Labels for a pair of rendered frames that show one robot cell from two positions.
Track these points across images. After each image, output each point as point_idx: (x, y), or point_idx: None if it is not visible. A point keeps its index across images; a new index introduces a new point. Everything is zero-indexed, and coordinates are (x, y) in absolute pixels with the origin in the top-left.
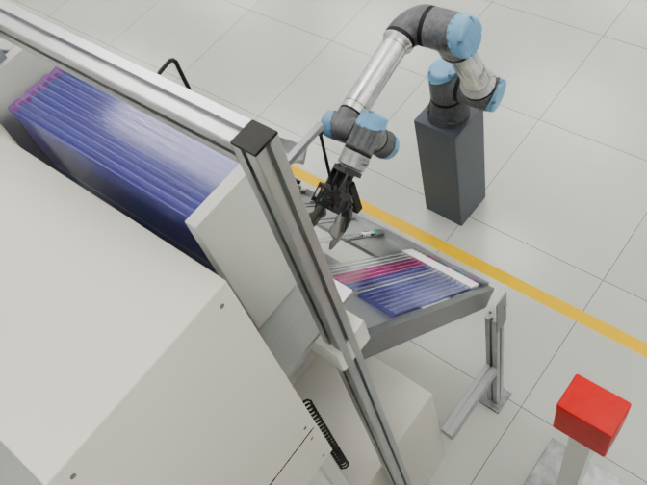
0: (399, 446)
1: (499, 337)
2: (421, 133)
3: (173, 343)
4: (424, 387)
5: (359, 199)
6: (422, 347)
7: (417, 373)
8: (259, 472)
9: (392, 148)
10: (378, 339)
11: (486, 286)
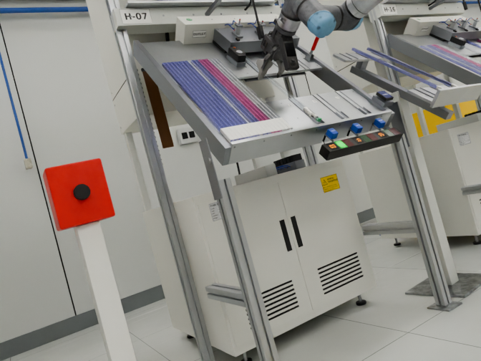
0: (177, 210)
1: (223, 219)
2: None
3: None
4: (320, 359)
5: (285, 56)
6: (368, 356)
7: (337, 355)
8: (116, 72)
9: (306, 19)
10: (140, 54)
11: (227, 143)
